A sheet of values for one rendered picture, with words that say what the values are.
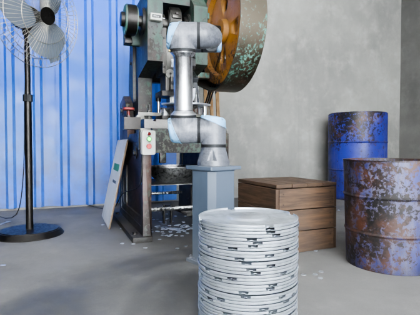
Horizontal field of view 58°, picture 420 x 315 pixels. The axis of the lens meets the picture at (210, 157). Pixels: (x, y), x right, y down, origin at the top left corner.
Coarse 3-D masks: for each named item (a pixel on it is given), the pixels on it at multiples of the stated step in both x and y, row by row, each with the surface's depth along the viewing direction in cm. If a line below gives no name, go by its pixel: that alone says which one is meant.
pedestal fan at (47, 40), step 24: (0, 0) 202; (24, 0) 219; (48, 0) 226; (0, 24) 205; (24, 24) 209; (48, 24) 220; (72, 24) 246; (24, 48) 227; (48, 48) 231; (72, 48) 246; (24, 72) 228; (24, 96) 227; (24, 120) 228; (24, 144) 233; (0, 216) 279; (0, 240) 214; (24, 240) 213
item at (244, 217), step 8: (224, 208) 124; (240, 208) 126; (248, 208) 126; (256, 208) 125; (264, 208) 124; (200, 216) 113; (208, 216) 113; (216, 216) 113; (224, 216) 113; (232, 216) 109; (240, 216) 109; (248, 216) 109; (256, 216) 109; (264, 216) 109; (272, 216) 113; (280, 216) 113; (288, 216) 113; (296, 216) 111; (216, 224) 100; (224, 224) 99; (232, 224) 98; (240, 224) 101; (248, 224) 101; (256, 224) 101; (264, 224) 101; (272, 224) 101; (280, 224) 99; (288, 224) 101
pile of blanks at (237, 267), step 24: (216, 240) 101; (240, 240) 97; (264, 240) 97; (288, 240) 101; (216, 264) 101; (240, 264) 97; (264, 264) 97; (288, 264) 101; (216, 288) 101; (240, 288) 98; (264, 288) 98; (288, 288) 102; (216, 312) 103; (240, 312) 98; (264, 312) 98; (288, 312) 102
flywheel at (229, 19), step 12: (216, 0) 272; (228, 0) 254; (216, 12) 273; (228, 12) 254; (216, 24) 264; (228, 24) 253; (228, 36) 254; (228, 48) 254; (216, 60) 274; (228, 60) 255; (216, 72) 272
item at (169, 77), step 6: (168, 54) 238; (168, 60) 238; (168, 66) 239; (168, 72) 237; (162, 78) 243; (168, 78) 239; (162, 84) 243; (168, 84) 239; (162, 90) 244; (168, 90) 239
